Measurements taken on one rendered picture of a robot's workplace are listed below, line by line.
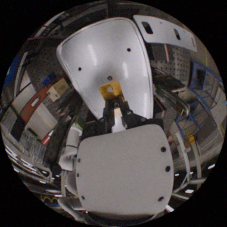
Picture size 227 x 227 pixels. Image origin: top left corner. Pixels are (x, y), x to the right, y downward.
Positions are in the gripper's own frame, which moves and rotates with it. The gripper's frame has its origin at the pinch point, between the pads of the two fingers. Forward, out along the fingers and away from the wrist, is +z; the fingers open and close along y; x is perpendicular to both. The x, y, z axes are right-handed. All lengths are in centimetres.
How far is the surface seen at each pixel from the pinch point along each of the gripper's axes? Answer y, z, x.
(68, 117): -13.3, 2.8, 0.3
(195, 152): 506, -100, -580
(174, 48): 55, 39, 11
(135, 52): 8.2, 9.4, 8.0
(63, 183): -658, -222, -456
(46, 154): -15.4, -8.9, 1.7
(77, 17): -0.4, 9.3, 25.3
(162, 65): 38, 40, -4
